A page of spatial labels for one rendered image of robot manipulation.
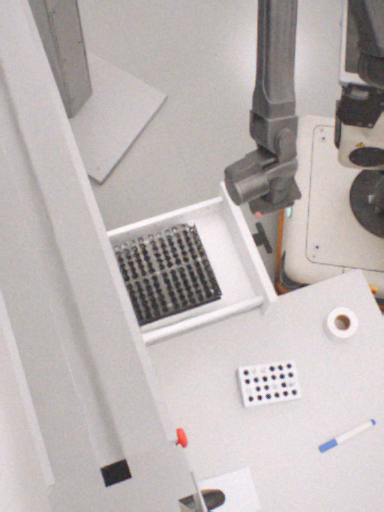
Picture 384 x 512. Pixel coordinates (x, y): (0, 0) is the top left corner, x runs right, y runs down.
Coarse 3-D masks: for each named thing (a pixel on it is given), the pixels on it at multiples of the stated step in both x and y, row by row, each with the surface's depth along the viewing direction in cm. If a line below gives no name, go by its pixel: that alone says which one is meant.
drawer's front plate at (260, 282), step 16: (224, 192) 139; (224, 208) 144; (240, 224) 137; (240, 240) 139; (240, 256) 143; (256, 256) 134; (256, 272) 134; (256, 288) 139; (272, 288) 132; (272, 304) 133
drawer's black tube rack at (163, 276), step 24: (144, 240) 137; (168, 240) 140; (120, 264) 135; (144, 264) 136; (168, 264) 139; (192, 264) 136; (144, 288) 134; (168, 288) 137; (192, 288) 134; (216, 288) 138; (144, 312) 132; (168, 312) 132
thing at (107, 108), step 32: (32, 0) 186; (64, 0) 194; (64, 32) 205; (64, 64) 216; (96, 64) 254; (64, 96) 231; (96, 96) 248; (128, 96) 250; (160, 96) 251; (96, 128) 244; (128, 128) 245; (96, 160) 240
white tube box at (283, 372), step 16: (240, 368) 139; (272, 368) 142; (288, 368) 143; (240, 384) 140; (256, 384) 138; (272, 384) 139; (288, 384) 139; (256, 400) 137; (272, 400) 137; (288, 400) 139
